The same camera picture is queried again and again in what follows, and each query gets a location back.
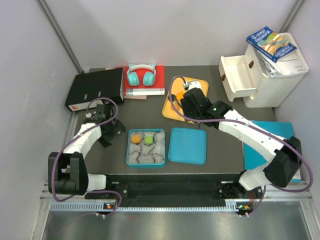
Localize orange flower cookie bottom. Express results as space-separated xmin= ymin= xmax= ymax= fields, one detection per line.
xmin=171 ymin=103 xmax=180 ymax=110

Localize white drawer cabinet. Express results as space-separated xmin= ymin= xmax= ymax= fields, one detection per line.
xmin=218 ymin=33 xmax=309 ymax=108

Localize teal cat ear headphones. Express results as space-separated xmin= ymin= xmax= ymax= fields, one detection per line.
xmin=126 ymin=63 xmax=157 ymax=87

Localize red book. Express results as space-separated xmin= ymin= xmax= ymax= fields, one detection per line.
xmin=123 ymin=65 xmax=165 ymax=98

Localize blue cookie tin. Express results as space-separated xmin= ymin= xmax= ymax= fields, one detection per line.
xmin=126 ymin=128 xmax=166 ymax=168

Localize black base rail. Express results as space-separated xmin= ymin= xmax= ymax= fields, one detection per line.
xmin=84 ymin=173 xmax=266 ymax=201

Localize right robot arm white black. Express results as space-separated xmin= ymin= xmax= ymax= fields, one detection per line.
xmin=173 ymin=76 xmax=303 ymax=198

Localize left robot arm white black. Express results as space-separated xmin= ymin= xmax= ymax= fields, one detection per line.
xmin=48 ymin=104 xmax=126 ymax=199

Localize green cookie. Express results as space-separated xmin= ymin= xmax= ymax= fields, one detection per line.
xmin=143 ymin=135 xmax=154 ymax=146

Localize yellow tray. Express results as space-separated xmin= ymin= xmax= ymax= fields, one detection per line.
xmin=162 ymin=77 xmax=209 ymax=122

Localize orange flower cookie top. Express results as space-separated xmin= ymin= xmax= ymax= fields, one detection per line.
xmin=176 ymin=91 xmax=184 ymax=101

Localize blue folder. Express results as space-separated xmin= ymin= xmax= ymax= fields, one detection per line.
xmin=243 ymin=120 xmax=302 ymax=188

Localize blue tin lid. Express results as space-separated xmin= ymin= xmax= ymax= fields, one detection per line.
xmin=168 ymin=127 xmax=207 ymax=165

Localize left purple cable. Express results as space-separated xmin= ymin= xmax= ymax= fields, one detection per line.
xmin=52 ymin=98 xmax=123 ymax=219

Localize orange flower cookie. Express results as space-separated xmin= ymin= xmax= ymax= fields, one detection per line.
xmin=176 ymin=91 xmax=184 ymax=101
xmin=171 ymin=103 xmax=180 ymax=110

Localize round orange cookie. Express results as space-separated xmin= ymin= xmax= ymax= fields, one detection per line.
xmin=131 ymin=134 xmax=142 ymax=144

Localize black ring binder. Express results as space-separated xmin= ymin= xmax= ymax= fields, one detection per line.
xmin=65 ymin=67 xmax=125 ymax=112

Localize grey cable duct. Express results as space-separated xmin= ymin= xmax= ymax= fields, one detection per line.
xmin=50 ymin=201 xmax=239 ymax=212

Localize silver foil packet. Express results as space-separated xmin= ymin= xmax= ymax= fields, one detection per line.
xmin=253 ymin=48 xmax=282 ymax=78

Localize blue paperback book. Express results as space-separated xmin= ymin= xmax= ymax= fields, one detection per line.
xmin=246 ymin=26 xmax=297 ymax=63

